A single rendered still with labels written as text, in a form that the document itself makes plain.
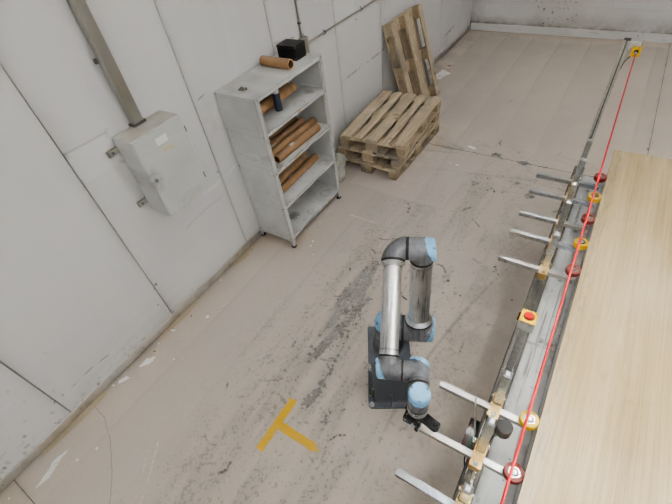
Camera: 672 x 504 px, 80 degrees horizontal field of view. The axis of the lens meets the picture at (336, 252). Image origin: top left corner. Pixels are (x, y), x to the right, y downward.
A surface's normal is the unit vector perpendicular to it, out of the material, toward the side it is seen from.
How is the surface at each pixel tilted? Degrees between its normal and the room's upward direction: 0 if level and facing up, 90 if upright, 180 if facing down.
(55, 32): 90
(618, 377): 0
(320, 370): 0
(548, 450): 0
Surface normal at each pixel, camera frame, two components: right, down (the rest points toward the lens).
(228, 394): -0.11, -0.69
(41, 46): 0.84, 0.31
